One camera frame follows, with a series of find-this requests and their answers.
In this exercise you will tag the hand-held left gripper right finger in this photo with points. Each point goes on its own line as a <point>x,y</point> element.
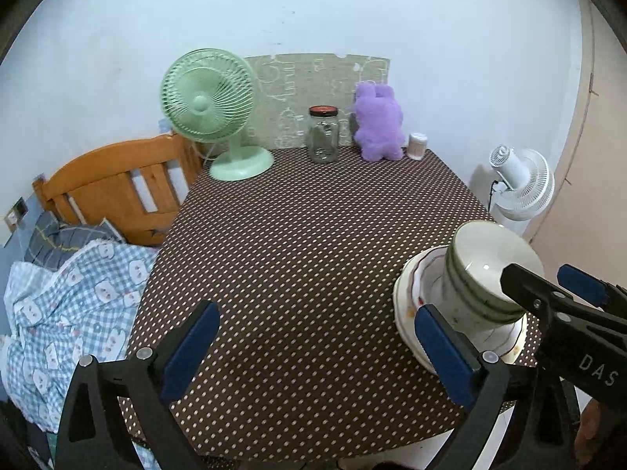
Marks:
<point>443,352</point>

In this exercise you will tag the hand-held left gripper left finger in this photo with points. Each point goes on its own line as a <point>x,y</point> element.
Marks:
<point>188,347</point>

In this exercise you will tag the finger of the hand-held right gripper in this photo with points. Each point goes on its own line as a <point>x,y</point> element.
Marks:
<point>524,284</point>
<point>583,284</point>

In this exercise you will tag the green-rimmed floral ceramic bowl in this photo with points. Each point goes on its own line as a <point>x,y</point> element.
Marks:
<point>465,316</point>
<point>470,296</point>
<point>490,259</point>

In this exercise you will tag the purple floral deep plate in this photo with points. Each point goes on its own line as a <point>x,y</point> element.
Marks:
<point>426,279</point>

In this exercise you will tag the person's right hand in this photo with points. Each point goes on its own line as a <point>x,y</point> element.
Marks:
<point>600,421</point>

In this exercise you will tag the white standing fan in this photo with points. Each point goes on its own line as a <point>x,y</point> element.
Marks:
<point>529,186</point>

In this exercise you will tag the blue checked blanket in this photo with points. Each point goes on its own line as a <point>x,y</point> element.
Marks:
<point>73,303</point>

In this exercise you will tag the brown polka dot tablecloth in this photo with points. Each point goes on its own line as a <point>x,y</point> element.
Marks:
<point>294,279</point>

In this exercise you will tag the beige door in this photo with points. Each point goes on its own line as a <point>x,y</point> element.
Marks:
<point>602,156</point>

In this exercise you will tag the grey striped pillow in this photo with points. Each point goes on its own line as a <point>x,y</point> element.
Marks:
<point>54,240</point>

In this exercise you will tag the cotton swab container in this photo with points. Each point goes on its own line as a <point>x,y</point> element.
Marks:
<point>418,147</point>

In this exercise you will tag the wooden bed headboard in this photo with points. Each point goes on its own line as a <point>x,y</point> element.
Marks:
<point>98,176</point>

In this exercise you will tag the purple plush toy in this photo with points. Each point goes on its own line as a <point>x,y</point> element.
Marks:
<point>377,122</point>

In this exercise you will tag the green desk fan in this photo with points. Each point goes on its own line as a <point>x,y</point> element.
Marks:
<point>205,103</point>

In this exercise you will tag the glass jar with dark lid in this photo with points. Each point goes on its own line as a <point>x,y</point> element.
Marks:
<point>323,137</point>

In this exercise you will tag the green patterned board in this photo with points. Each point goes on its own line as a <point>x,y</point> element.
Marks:
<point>303,83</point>

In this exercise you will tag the wall socket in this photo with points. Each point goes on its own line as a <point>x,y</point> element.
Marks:
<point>19,208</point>

